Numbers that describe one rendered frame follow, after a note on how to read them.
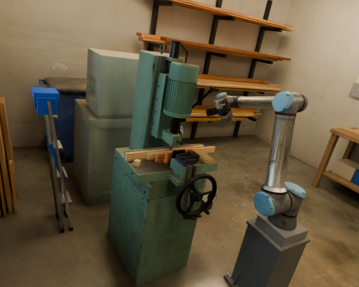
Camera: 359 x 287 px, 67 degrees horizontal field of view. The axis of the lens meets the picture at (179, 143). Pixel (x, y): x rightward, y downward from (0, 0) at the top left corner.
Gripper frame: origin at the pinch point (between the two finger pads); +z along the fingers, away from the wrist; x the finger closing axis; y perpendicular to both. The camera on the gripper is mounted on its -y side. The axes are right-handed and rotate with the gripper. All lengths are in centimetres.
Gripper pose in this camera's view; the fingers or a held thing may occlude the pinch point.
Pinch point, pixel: (215, 102)
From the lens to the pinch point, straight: 175.6
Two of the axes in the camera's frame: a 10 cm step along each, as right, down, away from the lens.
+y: 9.1, -3.4, -2.4
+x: 2.7, 9.2, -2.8
